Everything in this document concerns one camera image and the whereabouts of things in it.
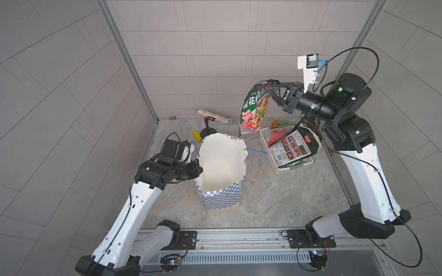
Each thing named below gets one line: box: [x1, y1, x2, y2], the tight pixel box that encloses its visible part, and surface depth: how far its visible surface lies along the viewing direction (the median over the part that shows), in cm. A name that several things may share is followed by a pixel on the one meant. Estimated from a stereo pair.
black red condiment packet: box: [268, 126, 320, 168], surface depth 93 cm
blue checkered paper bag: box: [194, 133, 247, 215], surface depth 72 cm
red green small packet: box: [270, 119, 291, 130], surface depth 101 cm
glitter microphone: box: [196, 108, 234, 127], surface depth 95 cm
